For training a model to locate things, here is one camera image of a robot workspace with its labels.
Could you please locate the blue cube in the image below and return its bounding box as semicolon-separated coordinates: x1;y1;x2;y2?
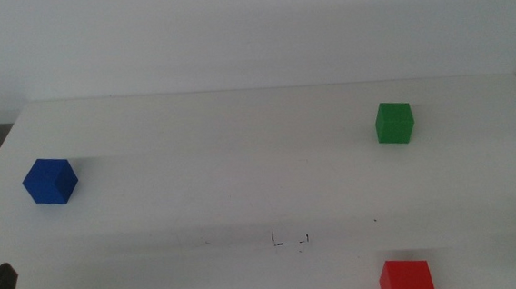
20;155;81;208

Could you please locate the red cube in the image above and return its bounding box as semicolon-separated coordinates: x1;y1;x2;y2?
377;256;438;289

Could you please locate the green cube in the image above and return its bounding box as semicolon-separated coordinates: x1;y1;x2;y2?
372;100;417;147

